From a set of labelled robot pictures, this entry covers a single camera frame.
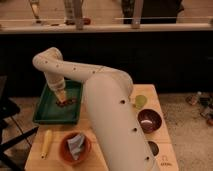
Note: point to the dark round lid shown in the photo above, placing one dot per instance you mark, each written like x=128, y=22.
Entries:
x=154, y=148

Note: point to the green cup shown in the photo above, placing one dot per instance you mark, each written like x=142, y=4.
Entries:
x=140, y=101

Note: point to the orange bowl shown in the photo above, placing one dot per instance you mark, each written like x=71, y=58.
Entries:
x=65, y=154

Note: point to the dark purple bowl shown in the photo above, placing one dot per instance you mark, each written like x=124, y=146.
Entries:
x=149, y=120

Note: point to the green plastic tray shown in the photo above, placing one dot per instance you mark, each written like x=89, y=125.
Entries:
x=47, y=112

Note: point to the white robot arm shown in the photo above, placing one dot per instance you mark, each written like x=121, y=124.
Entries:
x=106, y=93

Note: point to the dark red grape bunch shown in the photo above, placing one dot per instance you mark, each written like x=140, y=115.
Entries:
x=69, y=101

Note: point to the grey crumpled cloth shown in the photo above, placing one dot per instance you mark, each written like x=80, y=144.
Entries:
x=75, y=145

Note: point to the yellow corn cob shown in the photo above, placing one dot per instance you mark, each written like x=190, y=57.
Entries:
x=46, y=143

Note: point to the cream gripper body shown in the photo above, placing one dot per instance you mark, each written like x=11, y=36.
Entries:
x=61, y=95

